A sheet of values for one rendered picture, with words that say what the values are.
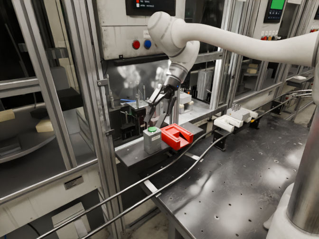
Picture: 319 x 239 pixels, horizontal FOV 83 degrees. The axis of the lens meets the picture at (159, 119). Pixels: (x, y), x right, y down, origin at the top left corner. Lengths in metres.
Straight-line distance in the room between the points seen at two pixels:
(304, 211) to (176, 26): 0.70
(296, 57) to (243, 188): 0.75
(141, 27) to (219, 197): 0.92
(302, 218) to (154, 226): 1.25
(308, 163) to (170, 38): 0.57
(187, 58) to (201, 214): 0.74
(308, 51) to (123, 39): 0.63
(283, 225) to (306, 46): 0.54
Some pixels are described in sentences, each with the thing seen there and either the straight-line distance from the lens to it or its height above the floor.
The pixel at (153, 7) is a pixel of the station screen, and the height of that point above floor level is 1.56.
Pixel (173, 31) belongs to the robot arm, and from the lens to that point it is 0.72.
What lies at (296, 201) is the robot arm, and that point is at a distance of 0.69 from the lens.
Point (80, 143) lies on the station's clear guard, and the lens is 0.91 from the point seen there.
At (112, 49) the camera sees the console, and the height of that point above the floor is 1.41.
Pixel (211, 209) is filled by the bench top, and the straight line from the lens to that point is 1.04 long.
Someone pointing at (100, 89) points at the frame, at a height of 1.25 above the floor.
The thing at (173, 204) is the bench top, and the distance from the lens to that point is 1.03.
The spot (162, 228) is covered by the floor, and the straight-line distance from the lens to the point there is 1.75.
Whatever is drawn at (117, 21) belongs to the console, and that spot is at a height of 1.51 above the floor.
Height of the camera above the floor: 1.50
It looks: 28 degrees down
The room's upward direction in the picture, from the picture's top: straight up
